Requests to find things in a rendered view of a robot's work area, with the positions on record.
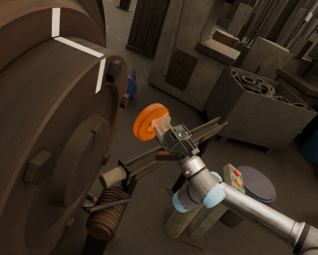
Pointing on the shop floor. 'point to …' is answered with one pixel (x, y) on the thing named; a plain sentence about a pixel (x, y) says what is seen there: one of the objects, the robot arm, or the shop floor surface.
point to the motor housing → (104, 221)
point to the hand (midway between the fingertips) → (153, 119)
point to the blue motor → (131, 82)
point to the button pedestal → (209, 213)
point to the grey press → (311, 76)
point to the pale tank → (260, 22)
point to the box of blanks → (256, 110)
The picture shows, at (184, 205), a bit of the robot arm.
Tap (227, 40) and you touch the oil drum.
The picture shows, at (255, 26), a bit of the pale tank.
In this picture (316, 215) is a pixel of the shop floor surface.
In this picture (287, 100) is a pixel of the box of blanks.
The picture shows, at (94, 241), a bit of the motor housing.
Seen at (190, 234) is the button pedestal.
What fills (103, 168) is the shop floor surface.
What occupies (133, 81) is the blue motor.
